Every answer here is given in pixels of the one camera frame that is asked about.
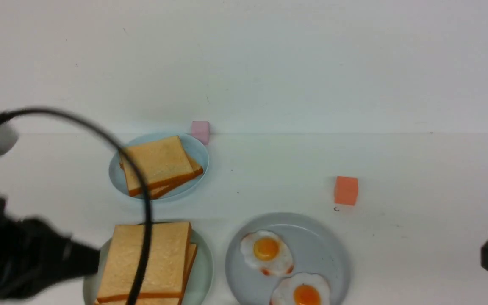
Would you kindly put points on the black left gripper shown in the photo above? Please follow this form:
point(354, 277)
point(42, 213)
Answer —
point(34, 257)

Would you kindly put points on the toast slice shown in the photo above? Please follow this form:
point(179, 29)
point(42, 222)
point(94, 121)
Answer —
point(190, 259)
point(172, 144)
point(195, 167)
point(165, 268)

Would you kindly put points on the fried egg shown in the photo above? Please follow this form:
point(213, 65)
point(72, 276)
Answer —
point(302, 289)
point(266, 252)

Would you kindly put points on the orange foam cube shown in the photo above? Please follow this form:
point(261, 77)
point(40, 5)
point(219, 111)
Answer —
point(346, 190)

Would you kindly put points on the grey plate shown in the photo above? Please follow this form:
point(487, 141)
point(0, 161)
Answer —
point(315, 250)

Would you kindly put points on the mint green plate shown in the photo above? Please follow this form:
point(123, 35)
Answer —
point(200, 280)

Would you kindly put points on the light blue plate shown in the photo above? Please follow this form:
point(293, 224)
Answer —
point(193, 147)

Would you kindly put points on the pink foam cube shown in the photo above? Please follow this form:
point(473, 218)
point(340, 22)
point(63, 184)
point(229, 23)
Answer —
point(200, 129)

